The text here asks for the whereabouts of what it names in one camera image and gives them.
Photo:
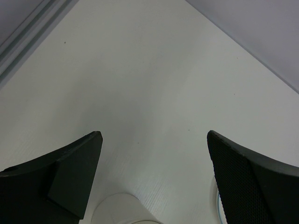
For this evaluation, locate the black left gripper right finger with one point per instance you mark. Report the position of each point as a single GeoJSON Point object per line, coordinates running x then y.
{"type": "Point", "coordinates": [254, 188]}

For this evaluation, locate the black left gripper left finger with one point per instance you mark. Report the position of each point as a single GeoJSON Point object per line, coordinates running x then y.
{"type": "Point", "coordinates": [53, 188]}

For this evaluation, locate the white cylindrical lunch container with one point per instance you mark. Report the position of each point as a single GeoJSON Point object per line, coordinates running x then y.
{"type": "Point", "coordinates": [122, 208]}

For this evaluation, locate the blue rimmed white plate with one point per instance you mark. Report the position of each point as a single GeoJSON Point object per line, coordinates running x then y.
{"type": "Point", "coordinates": [218, 203]}

